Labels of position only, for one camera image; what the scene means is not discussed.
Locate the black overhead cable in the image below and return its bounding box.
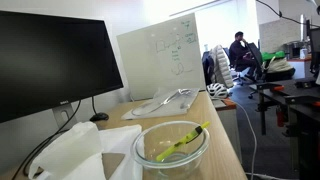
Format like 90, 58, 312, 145
255, 0, 320, 28

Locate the beige bag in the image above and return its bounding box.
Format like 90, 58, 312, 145
265, 56, 296, 75

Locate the grey cabinet with orange top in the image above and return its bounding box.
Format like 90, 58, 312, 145
211, 97, 243, 165

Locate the black computer mouse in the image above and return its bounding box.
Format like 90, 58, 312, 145
89, 112, 110, 123

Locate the white mug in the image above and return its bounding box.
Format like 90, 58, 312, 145
299, 47, 309, 60

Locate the clear plastic packaging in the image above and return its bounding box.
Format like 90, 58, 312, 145
120, 87, 201, 121

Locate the black computer monitor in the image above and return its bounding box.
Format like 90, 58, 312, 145
0, 9, 125, 125

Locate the black mouse cable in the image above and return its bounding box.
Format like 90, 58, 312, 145
91, 96, 99, 116

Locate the black office chair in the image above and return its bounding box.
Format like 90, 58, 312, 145
233, 42, 265, 84

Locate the black monitor cable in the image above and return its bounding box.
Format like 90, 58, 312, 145
11, 99, 83, 180

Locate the orange clamp handle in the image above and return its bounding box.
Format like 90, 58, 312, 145
271, 85, 286, 93

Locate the seated person in dark clothes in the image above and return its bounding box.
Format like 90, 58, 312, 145
228, 30, 258, 73

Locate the white puffer jacket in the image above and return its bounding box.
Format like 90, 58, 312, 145
209, 44, 235, 90

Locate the clear glass bowl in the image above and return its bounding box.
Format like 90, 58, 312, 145
130, 120, 211, 180

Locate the red clamp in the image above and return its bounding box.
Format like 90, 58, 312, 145
275, 105, 286, 128

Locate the dark monitor with silver edge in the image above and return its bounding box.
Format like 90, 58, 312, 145
304, 19, 320, 75

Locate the green object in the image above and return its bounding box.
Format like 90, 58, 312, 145
261, 50, 287, 62

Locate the white cloth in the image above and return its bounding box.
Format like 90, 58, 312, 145
28, 121, 145, 180

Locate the white whiteboard with drawings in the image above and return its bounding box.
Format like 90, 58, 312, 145
116, 12, 207, 101

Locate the silver monitor stand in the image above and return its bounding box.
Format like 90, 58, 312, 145
51, 102, 79, 131

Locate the yellow-green marker with black band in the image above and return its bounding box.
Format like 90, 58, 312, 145
155, 120, 212, 163

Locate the white cable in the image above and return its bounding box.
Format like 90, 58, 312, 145
229, 99, 260, 180

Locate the white bicycle helmet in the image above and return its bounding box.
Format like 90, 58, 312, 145
205, 82, 230, 100

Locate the black metal workbench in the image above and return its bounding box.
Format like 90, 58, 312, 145
255, 77, 320, 180

